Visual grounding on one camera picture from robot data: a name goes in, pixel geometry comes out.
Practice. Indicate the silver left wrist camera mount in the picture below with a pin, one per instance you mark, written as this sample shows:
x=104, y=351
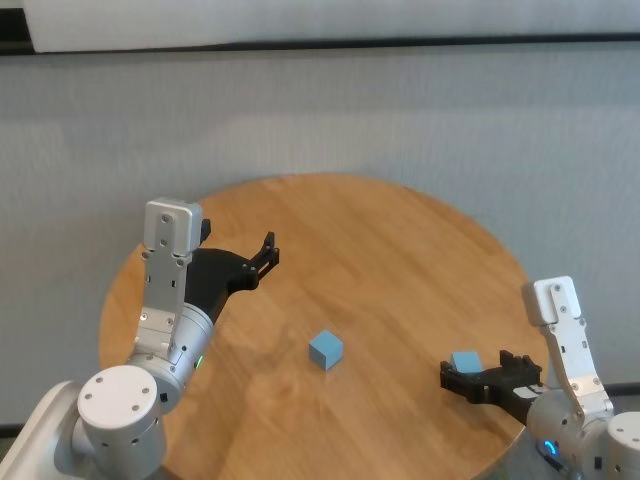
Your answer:
x=170, y=225

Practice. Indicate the blue cube block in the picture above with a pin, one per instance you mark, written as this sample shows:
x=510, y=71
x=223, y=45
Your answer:
x=326, y=350
x=467, y=361

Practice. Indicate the black horizontal rail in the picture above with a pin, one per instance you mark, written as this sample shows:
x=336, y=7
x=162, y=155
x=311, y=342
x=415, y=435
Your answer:
x=320, y=44

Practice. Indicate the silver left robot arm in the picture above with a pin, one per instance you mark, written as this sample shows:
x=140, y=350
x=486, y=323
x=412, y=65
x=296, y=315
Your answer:
x=120, y=400

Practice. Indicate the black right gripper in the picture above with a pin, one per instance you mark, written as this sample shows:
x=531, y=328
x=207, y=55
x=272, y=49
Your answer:
x=500, y=392

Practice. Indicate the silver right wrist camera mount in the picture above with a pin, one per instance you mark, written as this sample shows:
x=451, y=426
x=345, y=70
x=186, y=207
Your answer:
x=555, y=300

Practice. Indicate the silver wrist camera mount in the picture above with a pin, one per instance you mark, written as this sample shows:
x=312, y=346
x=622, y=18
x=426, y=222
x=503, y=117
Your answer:
x=170, y=225
x=555, y=300

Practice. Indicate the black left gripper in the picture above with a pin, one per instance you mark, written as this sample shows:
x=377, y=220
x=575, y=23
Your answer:
x=215, y=275

